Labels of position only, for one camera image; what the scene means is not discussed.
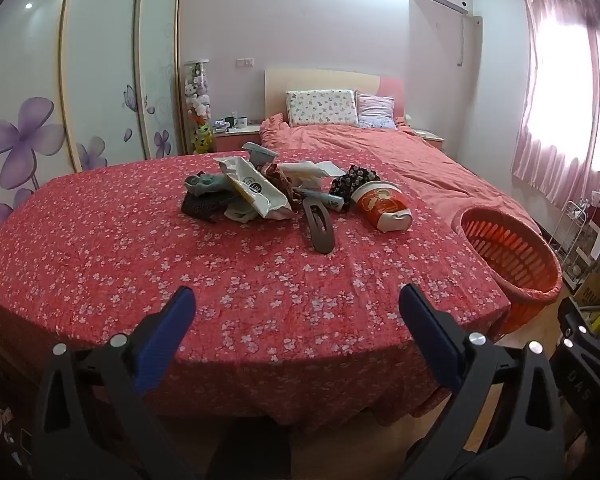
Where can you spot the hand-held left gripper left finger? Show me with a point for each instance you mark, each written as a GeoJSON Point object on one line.
{"type": "Point", "coordinates": [165, 335]}

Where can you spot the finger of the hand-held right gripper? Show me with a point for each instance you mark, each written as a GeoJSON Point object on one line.
{"type": "Point", "coordinates": [587, 332]}

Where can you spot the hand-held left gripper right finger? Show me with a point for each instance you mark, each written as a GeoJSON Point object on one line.
{"type": "Point", "coordinates": [430, 330]}

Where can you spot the red plastic basket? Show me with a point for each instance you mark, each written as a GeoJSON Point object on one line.
{"type": "Point", "coordinates": [510, 255]}

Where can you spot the dark knitted cloth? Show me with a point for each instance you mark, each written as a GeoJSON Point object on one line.
{"type": "Point", "coordinates": [200, 205]}

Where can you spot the red instant noodle cup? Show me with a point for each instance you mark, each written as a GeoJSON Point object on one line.
{"type": "Point", "coordinates": [380, 202]}

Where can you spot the white tissue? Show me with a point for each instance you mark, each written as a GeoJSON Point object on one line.
{"type": "Point", "coordinates": [240, 215]}

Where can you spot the teal sock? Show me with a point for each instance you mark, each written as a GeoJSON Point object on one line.
{"type": "Point", "coordinates": [205, 182]}

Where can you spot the blue and white tube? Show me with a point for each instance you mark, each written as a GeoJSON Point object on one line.
{"type": "Point", "coordinates": [325, 199]}

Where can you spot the black floral cloth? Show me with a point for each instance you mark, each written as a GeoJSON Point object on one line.
{"type": "Point", "coordinates": [352, 180]}

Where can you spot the white and yellow snack wrapper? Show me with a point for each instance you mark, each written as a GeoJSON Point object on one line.
{"type": "Point", "coordinates": [250, 185]}

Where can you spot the red plaid cloth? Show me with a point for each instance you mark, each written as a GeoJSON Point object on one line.
{"type": "Point", "coordinates": [280, 177]}

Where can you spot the pink cloth item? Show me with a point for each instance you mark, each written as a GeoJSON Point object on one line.
{"type": "Point", "coordinates": [310, 169]}

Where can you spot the grey and white box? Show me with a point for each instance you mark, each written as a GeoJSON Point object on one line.
{"type": "Point", "coordinates": [260, 152]}

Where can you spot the brown cardboard box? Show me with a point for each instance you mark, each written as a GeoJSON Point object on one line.
{"type": "Point", "coordinates": [592, 287]}

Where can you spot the red floral tablecloth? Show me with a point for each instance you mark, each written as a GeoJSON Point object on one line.
{"type": "Point", "coordinates": [130, 260]}

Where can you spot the bed with red bedding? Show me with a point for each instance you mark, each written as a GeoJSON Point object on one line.
{"type": "Point", "coordinates": [405, 155]}

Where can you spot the pink nightstand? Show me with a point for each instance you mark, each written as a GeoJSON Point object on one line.
{"type": "Point", "coordinates": [430, 137]}
{"type": "Point", "coordinates": [230, 142]}

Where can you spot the yellow plush toy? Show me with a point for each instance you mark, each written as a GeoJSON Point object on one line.
{"type": "Point", "coordinates": [203, 140]}

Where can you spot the pink curtain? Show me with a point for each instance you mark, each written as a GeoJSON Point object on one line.
{"type": "Point", "coordinates": [565, 110]}

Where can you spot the pink striped pillow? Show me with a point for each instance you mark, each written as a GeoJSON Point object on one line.
{"type": "Point", "coordinates": [377, 110]}

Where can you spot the clear tube of plush toys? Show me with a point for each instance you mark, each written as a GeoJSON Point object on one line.
{"type": "Point", "coordinates": [197, 95]}

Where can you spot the white floral pillow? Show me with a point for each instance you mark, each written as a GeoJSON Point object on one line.
{"type": "Point", "coordinates": [322, 107]}

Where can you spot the beige and pink headboard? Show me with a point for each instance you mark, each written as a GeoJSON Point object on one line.
{"type": "Point", "coordinates": [320, 80]}

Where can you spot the wardrobe with purple flowers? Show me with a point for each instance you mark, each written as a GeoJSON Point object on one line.
{"type": "Point", "coordinates": [105, 60]}

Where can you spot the white air conditioner pipe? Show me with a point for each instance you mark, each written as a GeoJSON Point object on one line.
{"type": "Point", "coordinates": [461, 40]}

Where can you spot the white wall socket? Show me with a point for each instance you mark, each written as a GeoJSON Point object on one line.
{"type": "Point", "coordinates": [245, 62]}

